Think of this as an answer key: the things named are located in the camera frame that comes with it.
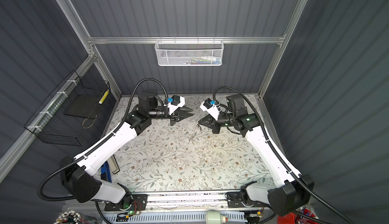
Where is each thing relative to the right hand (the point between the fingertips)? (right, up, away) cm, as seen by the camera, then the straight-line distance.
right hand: (202, 122), depth 70 cm
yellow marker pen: (-54, +13, +12) cm, 57 cm away
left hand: (-5, +6, -3) cm, 8 cm away
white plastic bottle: (+5, -40, -6) cm, 41 cm away
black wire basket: (-66, +3, +3) cm, 66 cm away
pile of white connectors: (-48, -34, -14) cm, 60 cm away
